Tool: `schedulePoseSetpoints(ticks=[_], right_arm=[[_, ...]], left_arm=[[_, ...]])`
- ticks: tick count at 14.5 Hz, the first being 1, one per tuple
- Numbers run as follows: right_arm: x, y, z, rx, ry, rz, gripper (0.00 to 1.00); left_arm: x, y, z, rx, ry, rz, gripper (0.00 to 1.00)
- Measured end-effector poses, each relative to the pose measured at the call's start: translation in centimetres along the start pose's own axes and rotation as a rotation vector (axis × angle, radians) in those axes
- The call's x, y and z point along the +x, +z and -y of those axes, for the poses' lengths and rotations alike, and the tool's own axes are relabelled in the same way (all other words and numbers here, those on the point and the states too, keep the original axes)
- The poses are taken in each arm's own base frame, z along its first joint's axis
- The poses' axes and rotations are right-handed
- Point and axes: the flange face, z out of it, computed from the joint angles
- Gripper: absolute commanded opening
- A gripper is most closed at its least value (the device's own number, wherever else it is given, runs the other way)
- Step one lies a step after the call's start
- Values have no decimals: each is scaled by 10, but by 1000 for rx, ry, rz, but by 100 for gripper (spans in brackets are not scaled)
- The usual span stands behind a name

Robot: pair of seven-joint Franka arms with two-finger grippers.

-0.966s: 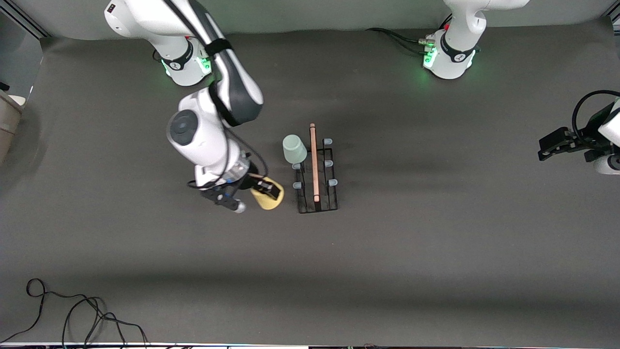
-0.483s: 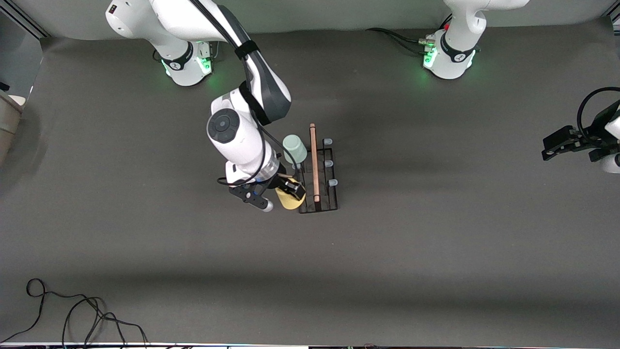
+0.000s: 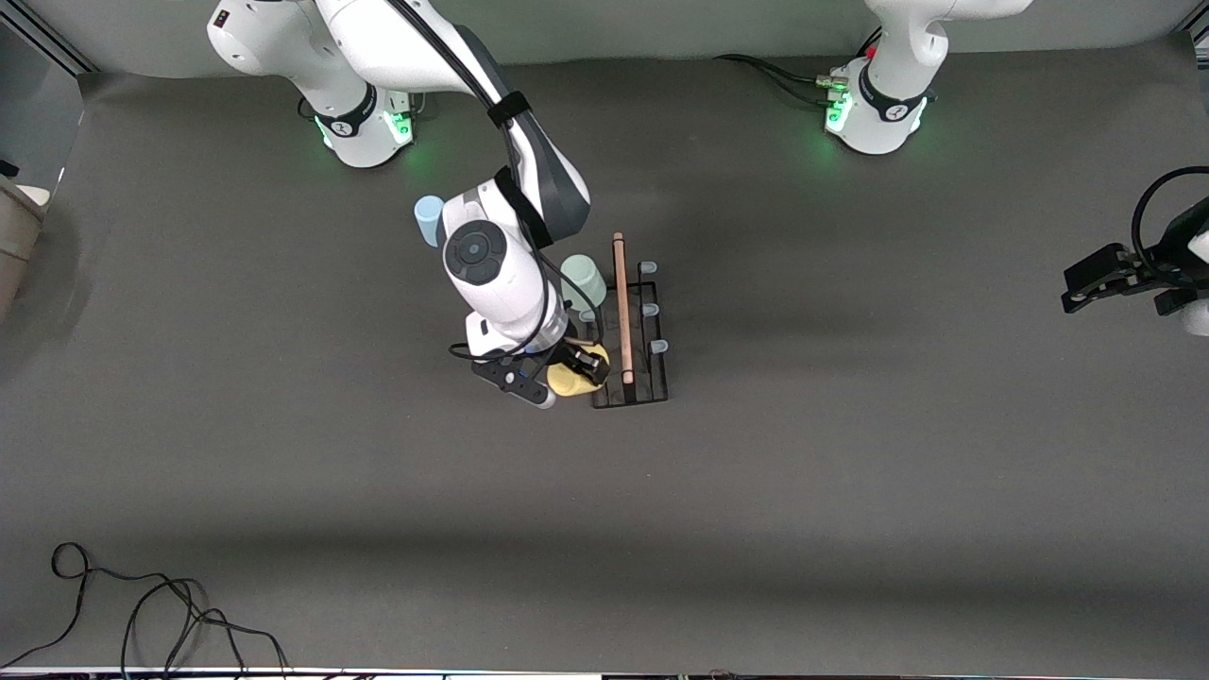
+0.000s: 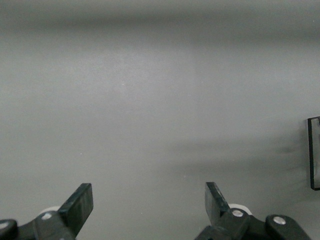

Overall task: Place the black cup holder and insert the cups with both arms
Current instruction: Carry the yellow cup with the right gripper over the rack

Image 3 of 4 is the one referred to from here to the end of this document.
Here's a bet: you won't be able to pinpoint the yellow plastic cup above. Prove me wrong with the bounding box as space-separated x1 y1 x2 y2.
547 343 611 399

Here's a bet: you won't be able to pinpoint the black wire cup holder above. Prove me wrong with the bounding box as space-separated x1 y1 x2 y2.
578 231 670 410

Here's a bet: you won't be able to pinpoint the pale green plastic cup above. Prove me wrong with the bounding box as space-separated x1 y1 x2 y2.
559 253 608 313

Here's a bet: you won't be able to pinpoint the light blue plastic cup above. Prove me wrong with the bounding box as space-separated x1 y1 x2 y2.
414 195 447 248

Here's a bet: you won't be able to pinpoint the dark grey table cover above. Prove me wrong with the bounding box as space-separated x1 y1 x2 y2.
0 33 1209 673

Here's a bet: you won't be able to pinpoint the beige box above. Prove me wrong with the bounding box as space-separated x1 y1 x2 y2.
0 159 50 320

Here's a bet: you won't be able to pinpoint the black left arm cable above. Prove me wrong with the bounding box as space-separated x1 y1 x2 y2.
1131 167 1209 280

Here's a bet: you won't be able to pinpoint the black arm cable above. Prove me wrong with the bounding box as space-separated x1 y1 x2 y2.
392 0 605 365
1131 167 1209 280

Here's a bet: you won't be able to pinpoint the black right base cables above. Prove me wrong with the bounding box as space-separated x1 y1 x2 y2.
300 90 428 124

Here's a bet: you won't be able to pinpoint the black base cables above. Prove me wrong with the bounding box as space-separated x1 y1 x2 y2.
300 90 428 124
713 28 851 110

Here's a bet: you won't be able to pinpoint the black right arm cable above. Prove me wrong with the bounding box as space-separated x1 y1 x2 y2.
392 0 605 365

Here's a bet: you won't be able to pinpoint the black left base cables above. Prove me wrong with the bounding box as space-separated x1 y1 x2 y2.
713 28 851 110

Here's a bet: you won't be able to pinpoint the thin black loose cable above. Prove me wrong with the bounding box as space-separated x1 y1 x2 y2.
121 576 289 677
0 541 204 670

